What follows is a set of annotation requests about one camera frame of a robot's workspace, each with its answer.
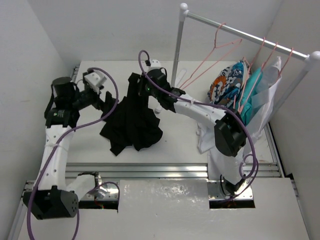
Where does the pink wire hanger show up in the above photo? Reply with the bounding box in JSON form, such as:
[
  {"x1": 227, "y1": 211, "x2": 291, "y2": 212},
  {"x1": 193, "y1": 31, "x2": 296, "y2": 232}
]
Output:
[
  {"x1": 177, "y1": 22, "x2": 243, "y2": 90},
  {"x1": 277, "y1": 47, "x2": 294, "y2": 80},
  {"x1": 238, "y1": 42, "x2": 278, "y2": 114},
  {"x1": 237, "y1": 37, "x2": 266, "y2": 113}
]

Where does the black shirt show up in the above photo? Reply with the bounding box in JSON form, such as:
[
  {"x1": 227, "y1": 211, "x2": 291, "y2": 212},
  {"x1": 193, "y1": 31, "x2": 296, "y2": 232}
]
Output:
[{"x1": 99, "y1": 71, "x2": 164, "y2": 157}]

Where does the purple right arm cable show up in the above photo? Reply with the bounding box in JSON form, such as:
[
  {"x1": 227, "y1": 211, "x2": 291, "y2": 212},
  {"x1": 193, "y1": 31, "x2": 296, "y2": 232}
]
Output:
[{"x1": 138, "y1": 49, "x2": 260, "y2": 203}]

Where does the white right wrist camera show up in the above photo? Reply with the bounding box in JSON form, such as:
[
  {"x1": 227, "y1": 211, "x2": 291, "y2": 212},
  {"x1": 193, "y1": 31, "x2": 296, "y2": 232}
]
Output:
[{"x1": 144, "y1": 59, "x2": 162, "y2": 73}]

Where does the white shirt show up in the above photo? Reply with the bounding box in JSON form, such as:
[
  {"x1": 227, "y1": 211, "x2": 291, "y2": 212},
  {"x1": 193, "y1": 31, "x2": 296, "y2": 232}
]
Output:
[{"x1": 195, "y1": 56, "x2": 283, "y2": 176}]

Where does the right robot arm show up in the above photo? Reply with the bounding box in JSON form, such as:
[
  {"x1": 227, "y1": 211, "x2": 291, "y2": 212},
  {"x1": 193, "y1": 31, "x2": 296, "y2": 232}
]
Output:
[{"x1": 136, "y1": 68, "x2": 247, "y2": 162}]

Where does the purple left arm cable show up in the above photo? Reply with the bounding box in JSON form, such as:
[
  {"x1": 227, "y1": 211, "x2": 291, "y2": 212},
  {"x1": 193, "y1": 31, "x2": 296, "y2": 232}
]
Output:
[{"x1": 26, "y1": 66, "x2": 120, "y2": 240}]

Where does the aluminium rail frame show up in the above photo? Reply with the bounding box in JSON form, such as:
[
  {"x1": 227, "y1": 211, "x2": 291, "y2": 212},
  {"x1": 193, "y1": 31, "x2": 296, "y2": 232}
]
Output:
[{"x1": 7, "y1": 62, "x2": 311, "y2": 240}]

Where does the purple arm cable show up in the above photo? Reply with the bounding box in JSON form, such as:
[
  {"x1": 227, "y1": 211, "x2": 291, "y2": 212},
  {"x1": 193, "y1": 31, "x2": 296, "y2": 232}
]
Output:
[
  {"x1": 26, "y1": 66, "x2": 120, "y2": 240},
  {"x1": 138, "y1": 49, "x2": 260, "y2": 203}
]

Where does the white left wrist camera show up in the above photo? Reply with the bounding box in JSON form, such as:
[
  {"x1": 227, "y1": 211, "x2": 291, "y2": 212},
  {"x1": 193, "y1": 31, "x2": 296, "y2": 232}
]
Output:
[{"x1": 83, "y1": 70, "x2": 107, "y2": 95}]

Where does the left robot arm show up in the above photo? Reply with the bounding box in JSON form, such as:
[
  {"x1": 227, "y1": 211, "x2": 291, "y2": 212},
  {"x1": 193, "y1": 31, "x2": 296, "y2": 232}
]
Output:
[{"x1": 23, "y1": 72, "x2": 106, "y2": 220}]

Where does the white clothes rack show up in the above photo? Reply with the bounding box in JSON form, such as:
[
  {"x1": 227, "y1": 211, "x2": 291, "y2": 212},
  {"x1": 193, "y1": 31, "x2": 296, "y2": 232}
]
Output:
[{"x1": 169, "y1": 3, "x2": 320, "y2": 118}]

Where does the colourful patterned shirt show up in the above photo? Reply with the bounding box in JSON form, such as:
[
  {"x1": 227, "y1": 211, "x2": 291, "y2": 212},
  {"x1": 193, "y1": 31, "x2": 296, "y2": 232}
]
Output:
[{"x1": 207, "y1": 60, "x2": 250, "y2": 108}]

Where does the teal shirt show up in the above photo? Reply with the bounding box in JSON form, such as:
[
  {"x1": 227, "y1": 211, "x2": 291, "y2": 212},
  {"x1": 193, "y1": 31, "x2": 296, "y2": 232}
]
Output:
[{"x1": 240, "y1": 67, "x2": 263, "y2": 126}]

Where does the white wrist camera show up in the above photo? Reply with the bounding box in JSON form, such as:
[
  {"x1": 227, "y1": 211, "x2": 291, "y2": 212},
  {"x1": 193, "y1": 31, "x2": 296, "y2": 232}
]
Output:
[
  {"x1": 83, "y1": 70, "x2": 107, "y2": 95},
  {"x1": 144, "y1": 59, "x2": 162, "y2": 73}
]

